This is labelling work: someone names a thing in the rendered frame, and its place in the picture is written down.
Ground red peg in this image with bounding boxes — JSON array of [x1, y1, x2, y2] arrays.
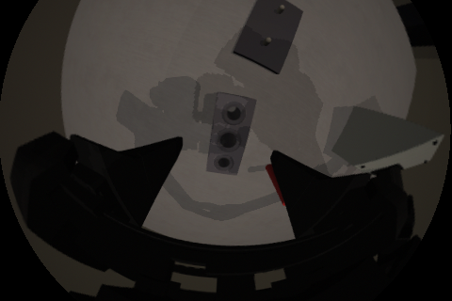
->
[[265, 165, 285, 206]]

